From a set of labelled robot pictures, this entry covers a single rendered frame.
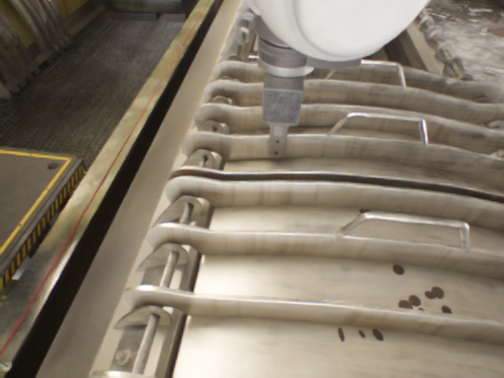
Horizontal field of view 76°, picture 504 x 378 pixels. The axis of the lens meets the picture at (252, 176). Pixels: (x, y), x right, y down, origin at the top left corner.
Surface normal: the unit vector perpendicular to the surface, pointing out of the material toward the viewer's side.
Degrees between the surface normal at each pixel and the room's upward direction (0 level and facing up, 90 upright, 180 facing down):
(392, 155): 90
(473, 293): 7
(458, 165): 90
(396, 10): 94
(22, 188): 0
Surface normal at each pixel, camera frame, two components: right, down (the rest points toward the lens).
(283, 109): -0.11, 0.72
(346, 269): -0.04, -0.69
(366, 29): 0.13, 0.73
